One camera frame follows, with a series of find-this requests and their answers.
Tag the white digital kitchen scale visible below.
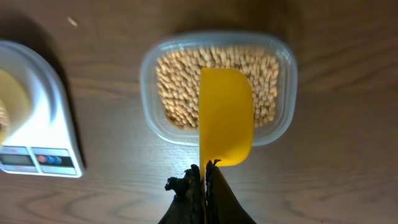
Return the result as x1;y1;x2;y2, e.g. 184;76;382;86
1;40;84;178

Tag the yellow plastic measuring scoop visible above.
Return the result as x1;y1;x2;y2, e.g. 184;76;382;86
199;68;254;179

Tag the clear plastic container of soybeans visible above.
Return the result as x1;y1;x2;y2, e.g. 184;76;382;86
140;31;298;146

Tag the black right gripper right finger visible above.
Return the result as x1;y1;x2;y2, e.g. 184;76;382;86
205;159;256;224

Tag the pale yellow bowl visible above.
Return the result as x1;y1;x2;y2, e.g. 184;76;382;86
0;68;32;147

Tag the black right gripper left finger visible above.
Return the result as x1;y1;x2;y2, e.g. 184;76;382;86
159;164;205;224

